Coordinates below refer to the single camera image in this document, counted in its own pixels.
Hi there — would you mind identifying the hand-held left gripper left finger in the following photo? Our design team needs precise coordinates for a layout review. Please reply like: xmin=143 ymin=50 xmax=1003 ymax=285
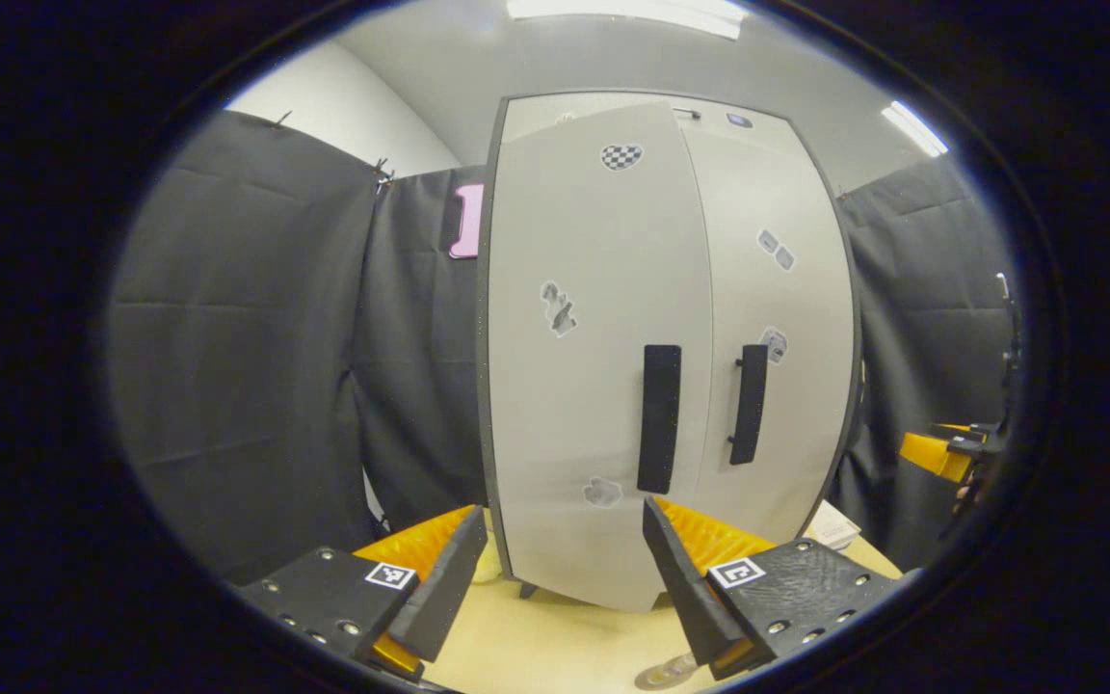
xmin=239 ymin=503 xmax=490 ymax=683

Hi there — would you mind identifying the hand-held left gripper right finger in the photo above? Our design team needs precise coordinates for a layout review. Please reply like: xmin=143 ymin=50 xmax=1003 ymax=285
xmin=642 ymin=495 xmax=922 ymax=681

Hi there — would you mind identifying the grey cabinet door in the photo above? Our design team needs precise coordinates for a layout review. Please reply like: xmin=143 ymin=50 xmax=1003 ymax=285
xmin=675 ymin=120 xmax=855 ymax=546
xmin=486 ymin=99 xmax=715 ymax=614

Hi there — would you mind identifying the grey cabinet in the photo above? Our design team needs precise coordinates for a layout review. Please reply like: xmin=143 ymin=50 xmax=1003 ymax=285
xmin=475 ymin=89 xmax=864 ymax=613

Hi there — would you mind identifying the black backdrop cloth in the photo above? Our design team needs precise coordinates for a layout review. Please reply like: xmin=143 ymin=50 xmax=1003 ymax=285
xmin=830 ymin=154 xmax=1023 ymax=572
xmin=107 ymin=108 xmax=383 ymax=587
xmin=351 ymin=164 xmax=490 ymax=533

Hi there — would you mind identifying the white booklet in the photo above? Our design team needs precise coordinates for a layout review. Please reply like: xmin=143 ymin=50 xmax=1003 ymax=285
xmin=803 ymin=499 xmax=862 ymax=552

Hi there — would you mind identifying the ceiling light panel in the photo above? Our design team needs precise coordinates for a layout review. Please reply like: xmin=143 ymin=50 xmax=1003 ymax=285
xmin=881 ymin=99 xmax=949 ymax=158

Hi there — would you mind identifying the black door handle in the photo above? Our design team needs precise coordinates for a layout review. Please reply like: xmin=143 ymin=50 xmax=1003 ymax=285
xmin=727 ymin=343 xmax=770 ymax=467
xmin=637 ymin=344 xmax=683 ymax=495

